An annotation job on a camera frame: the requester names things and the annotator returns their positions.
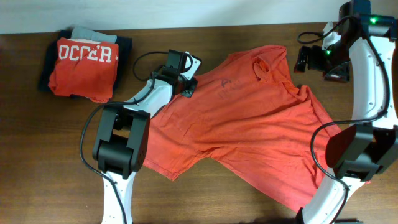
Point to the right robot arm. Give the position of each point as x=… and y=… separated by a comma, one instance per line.
x=360, y=48

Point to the folded navy blue garment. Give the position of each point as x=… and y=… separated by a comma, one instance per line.
x=125, y=48

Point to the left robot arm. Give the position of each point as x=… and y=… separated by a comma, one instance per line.
x=121, y=142

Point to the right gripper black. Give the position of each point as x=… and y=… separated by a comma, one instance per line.
x=340, y=74

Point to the salmon red t-shirt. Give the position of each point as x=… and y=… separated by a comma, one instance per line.
x=249, y=116

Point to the folded grey garment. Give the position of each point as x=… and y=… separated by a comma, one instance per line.
x=83, y=33

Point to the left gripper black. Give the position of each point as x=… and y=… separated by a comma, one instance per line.
x=188, y=90

